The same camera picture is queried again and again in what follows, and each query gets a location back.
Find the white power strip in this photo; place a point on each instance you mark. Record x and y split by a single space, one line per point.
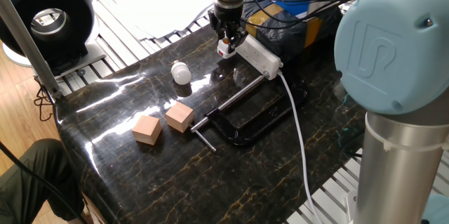
261 59

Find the white paper sheets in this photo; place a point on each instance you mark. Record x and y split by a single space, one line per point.
158 6

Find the wooden cube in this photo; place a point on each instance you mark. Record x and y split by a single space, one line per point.
147 131
179 117

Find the black plastic wrapped package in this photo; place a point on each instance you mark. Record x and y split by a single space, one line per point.
291 38

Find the dark trousered person leg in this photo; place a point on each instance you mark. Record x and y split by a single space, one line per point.
21 189

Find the white light bulb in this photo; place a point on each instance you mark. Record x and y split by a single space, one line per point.
181 73

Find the white bulb holder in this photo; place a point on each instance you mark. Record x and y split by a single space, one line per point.
224 51

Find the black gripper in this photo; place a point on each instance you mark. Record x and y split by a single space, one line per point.
228 15

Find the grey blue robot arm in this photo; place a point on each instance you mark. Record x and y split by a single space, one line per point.
389 52

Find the black C-clamp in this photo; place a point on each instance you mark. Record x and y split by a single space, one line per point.
242 139

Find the aluminium frame post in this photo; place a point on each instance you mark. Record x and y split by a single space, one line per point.
28 45

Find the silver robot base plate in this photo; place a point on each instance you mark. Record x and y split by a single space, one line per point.
350 206

